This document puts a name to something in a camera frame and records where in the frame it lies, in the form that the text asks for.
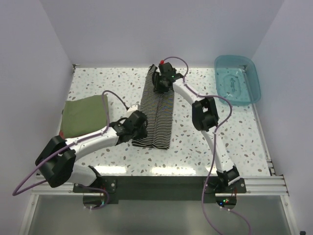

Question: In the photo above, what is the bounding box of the black white striped tank top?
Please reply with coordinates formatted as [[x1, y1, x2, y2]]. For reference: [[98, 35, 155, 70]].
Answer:
[[132, 65, 175, 150]]

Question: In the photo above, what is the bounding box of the olive green tank top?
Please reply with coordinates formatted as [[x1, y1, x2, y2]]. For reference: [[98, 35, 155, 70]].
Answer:
[[60, 95, 108, 139]]

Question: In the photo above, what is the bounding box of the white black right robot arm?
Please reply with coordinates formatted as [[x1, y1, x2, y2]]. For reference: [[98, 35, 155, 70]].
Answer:
[[153, 60, 240, 192]]

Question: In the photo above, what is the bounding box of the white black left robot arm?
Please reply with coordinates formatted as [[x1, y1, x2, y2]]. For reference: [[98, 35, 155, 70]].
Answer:
[[35, 110, 147, 192]]

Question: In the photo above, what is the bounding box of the folded rust red tank top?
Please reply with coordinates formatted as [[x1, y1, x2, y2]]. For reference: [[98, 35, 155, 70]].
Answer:
[[59, 131, 65, 139]]

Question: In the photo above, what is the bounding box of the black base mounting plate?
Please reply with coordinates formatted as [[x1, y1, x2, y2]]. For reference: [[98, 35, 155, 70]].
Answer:
[[73, 176, 247, 206]]

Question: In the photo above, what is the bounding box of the translucent blue plastic bin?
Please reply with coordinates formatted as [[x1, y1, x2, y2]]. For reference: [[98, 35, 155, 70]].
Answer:
[[214, 55, 261, 106]]

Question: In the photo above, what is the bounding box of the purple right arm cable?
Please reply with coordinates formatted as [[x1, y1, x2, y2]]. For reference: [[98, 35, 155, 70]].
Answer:
[[161, 56, 252, 235]]

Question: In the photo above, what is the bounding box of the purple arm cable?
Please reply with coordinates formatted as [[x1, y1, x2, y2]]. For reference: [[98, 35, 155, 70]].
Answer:
[[12, 90, 130, 211], [161, 56, 252, 235]]

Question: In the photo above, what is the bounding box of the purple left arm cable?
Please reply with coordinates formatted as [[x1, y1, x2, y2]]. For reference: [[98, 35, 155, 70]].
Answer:
[[12, 90, 130, 211]]

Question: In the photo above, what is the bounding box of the aluminium front frame rail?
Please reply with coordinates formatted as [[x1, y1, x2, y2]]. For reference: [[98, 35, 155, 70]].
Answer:
[[31, 176, 289, 196]]

